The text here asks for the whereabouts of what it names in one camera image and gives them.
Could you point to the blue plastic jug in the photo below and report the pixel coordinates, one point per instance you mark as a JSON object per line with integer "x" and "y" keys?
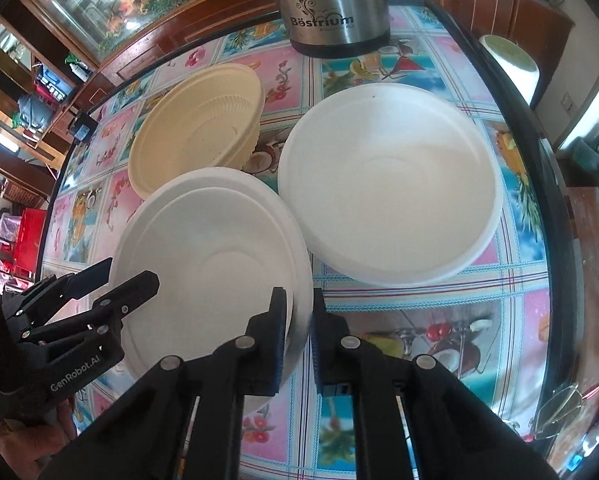
{"x": 54, "y": 80}

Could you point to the black bag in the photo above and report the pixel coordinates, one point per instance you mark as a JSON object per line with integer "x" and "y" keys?
{"x": 587, "y": 155}

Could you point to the white spray bottle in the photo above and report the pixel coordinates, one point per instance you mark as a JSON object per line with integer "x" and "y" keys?
{"x": 77, "y": 67}

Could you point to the glass display cabinet with flowers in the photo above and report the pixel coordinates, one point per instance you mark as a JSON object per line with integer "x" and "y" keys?
{"x": 94, "y": 5}

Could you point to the small black device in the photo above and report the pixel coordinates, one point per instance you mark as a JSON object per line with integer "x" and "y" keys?
{"x": 83, "y": 126}

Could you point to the stainless steel thermos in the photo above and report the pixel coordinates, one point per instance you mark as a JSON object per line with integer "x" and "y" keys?
{"x": 329, "y": 5}

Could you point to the eyeglasses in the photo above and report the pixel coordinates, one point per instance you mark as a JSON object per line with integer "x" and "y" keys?
{"x": 564, "y": 410}

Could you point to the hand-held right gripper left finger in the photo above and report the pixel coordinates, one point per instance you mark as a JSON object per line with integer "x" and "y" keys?
{"x": 279, "y": 340}

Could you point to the red plastic box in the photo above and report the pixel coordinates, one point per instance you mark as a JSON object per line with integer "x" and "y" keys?
{"x": 32, "y": 235}

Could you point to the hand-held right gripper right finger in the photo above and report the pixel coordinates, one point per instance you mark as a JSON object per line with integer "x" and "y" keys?
{"x": 318, "y": 350}

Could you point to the wooden shelf unit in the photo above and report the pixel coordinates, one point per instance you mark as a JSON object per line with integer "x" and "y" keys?
{"x": 24, "y": 150}

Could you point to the person's left hand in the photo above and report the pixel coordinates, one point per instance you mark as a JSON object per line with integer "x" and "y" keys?
{"x": 29, "y": 450}

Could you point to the white round container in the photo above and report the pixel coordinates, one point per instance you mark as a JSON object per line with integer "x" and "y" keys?
{"x": 512, "y": 65}

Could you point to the white foam bowl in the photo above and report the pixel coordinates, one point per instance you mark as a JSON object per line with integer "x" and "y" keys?
{"x": 389, "y": 185}

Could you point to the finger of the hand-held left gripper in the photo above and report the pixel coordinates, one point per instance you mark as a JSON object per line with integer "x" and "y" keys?
{"x": 92, "y": 277}
{"x": 124, "y": 295}

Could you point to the beige plastic bowl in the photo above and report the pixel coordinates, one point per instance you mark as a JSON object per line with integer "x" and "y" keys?
{"x": 199, "y": 130}

